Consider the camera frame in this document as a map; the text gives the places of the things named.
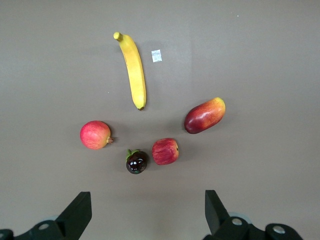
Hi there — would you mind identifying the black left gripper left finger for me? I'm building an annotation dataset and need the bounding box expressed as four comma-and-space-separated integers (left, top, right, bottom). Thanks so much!
14, 191, 93, 240

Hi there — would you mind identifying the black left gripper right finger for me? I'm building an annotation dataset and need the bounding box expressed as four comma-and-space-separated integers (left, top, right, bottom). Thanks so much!
202, 189, 251, 240

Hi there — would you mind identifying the red apple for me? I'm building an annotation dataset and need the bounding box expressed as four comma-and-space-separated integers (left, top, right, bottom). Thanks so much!
151, 137, 180, 166

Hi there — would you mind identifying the yellow banana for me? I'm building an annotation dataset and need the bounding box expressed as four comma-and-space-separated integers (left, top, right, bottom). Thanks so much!
113, 31, 147, 111

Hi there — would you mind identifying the red yellow mango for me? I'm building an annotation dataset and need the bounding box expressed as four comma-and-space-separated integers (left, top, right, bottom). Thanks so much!
183, 97, 227, 135

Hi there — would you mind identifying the small white paper packet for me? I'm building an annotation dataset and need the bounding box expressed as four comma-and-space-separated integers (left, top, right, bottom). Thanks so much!
151, 49, 163, 63

